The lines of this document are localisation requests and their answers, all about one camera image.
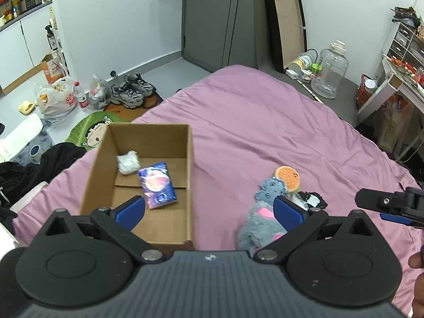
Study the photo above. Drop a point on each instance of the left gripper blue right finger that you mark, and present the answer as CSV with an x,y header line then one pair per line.
x,y
288,214

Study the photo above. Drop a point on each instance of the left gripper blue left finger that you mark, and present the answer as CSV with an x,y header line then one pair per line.
x,y
129,213

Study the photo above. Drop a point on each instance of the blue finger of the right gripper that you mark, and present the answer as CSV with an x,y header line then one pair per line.
x,y
401,220
407,204

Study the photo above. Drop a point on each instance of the black fabric patch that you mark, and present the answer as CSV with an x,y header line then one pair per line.
x,y
308,200

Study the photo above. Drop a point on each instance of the grey pink plush toy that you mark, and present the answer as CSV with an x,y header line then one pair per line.
x,y
260,229

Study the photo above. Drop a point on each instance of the blue denim fabric piece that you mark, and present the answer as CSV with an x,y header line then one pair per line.
x,y
270,189

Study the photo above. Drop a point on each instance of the hamburger plush toy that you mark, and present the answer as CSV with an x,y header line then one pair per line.
x,y
290,177

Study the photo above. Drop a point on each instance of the brown cardboard box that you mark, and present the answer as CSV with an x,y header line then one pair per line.
x,y
170,227

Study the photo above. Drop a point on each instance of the blue tissue pack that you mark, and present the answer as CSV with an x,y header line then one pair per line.
x,y
157,186

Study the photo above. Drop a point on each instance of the green cartoon floor mat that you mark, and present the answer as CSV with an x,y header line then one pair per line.
x,y
89,132

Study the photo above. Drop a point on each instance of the pink bed sheet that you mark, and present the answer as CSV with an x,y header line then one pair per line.
x,y
245,124

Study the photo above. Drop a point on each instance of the black clothing pile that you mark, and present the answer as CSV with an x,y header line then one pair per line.
x,y
17,180

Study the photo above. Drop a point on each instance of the clear plastic trash bag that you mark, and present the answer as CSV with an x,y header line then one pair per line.
x,y
99,93

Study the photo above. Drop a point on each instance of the red label water bottle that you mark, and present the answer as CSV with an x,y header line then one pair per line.
x,y
81,95

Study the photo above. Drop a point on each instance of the orange snack bag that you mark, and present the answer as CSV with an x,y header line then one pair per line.
x,y
365,90

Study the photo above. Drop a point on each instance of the grey sneaker right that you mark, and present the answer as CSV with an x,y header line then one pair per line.
x,y
136,82

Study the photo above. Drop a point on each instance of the white plastic shopping bag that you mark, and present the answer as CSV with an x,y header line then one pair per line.
x,y
55,101

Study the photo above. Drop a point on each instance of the white desk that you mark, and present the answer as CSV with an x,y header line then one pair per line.
x,y
403,48

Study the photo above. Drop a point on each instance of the yellow slipper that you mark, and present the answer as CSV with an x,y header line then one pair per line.
x,y
26,107

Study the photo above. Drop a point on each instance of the green lid small jar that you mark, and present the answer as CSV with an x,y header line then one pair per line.
x,y
316,68

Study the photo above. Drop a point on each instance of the yellow white canister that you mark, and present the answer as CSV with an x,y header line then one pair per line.
x,y
303,62

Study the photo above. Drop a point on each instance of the large clear water jug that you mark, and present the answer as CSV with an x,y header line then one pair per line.
x,y
332,67

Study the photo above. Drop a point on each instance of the small orange cardboard box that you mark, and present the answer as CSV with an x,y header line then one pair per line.
x,y
51,68

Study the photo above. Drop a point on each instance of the white cabinet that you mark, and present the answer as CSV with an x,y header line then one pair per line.
x,y
24,43

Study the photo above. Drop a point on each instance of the black framed cardboard tray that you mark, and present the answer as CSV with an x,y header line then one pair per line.
x,y
286,31

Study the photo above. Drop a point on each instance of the grey wardrobe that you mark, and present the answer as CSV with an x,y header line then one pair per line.
x,y
218,33

